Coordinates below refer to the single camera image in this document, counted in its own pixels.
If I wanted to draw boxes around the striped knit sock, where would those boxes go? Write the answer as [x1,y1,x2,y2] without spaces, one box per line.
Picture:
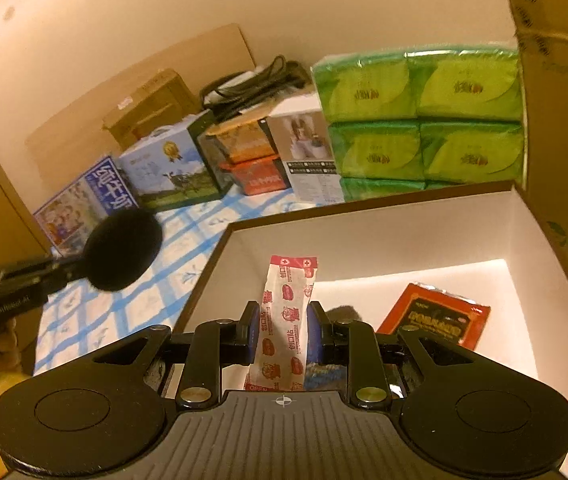
[303,303,365,392]

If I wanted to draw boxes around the red black foil packet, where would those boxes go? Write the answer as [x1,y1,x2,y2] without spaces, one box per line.
[377,283,491,350]

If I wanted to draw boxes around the black round fluffy item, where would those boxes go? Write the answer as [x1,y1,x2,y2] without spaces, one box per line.
[81,208,163,292]

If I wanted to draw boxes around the blue milk carton box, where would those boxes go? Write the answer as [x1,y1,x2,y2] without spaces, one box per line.
[34,156,137,256]

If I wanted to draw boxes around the blue checked bed sheet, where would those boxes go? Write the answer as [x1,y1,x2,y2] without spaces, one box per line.
[34,185,314,374]

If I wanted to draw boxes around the brown open storage box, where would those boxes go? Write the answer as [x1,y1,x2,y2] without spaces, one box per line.
[175,182,568,399]

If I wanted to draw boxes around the milk box with cow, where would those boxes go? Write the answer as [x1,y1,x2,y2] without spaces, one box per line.
[118,110,232,211]

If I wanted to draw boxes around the stacked orange snack boxes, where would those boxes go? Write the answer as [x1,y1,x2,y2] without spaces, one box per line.
[205,114,290,196]

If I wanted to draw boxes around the small white product box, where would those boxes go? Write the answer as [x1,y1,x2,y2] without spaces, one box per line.
[267,91,345,205]

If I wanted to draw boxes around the green tissue pack bundle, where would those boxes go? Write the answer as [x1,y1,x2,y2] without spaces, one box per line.
[312,46,527,202]

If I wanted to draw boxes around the brown cardboard box at back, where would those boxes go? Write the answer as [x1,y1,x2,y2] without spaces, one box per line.
[102,68,201,150]

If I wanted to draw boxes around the black cable bundle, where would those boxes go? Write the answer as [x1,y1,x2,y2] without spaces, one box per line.
[198,54,313,118]

